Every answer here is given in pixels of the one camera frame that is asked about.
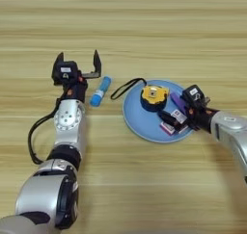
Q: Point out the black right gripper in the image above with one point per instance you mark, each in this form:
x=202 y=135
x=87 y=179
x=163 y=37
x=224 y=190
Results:
x=201 y=116

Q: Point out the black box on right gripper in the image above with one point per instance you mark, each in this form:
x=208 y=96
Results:
x=193 y=96

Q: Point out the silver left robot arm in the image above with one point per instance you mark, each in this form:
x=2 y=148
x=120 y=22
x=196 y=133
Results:
x=66 y=125

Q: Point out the blue glue stick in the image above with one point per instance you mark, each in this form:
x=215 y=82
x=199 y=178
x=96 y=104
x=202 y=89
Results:
x=100 y=91

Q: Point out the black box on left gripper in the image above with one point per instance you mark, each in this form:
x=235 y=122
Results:
x=68 y=71

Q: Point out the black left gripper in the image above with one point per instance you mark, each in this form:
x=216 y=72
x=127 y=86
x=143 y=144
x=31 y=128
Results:
x=75 y=90

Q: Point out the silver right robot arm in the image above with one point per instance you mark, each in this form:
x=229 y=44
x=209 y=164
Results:
x=230 y=128

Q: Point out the light blue round plate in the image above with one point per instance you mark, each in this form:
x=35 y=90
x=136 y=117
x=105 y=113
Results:
x=141 y=122

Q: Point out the purple rectangular block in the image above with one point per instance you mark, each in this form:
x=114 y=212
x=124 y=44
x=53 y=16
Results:
x=177 y=101

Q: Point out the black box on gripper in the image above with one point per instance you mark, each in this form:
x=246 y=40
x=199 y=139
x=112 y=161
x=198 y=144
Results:
x=193 y=96
x=68 y=71

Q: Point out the white and red card box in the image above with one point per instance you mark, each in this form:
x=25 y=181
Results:
x=179 y=116

